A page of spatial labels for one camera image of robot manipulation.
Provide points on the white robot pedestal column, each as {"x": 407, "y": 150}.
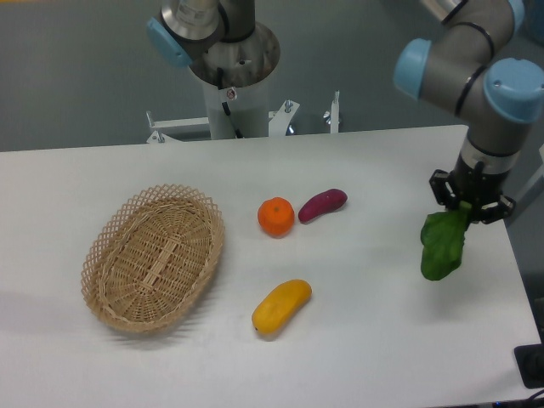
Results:
{"x": 235, "y": 76}

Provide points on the yellow mango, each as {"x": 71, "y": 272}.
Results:
{"x": 279, "y": 306}

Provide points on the purple sweet potato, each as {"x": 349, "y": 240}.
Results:
{"x": 323, "y": 203}

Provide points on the orange tangerine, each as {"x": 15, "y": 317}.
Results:
{"x": 276, "y": 216}

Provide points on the woven wicker basket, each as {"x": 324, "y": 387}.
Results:
{"x": 153, "y": 259}

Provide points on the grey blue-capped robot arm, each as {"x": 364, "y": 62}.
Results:
{"x": 499, "y": 100}

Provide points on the green bok choy vegetable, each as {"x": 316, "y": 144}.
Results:
{"x": 442, "y": 237}

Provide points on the black device at table edge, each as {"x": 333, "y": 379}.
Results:
{"x": 529, "y": 360}

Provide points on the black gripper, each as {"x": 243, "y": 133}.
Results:
{"x": 476, "y": 186}

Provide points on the white metal base frame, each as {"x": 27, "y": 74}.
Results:
{"x": 279, "y": 124}

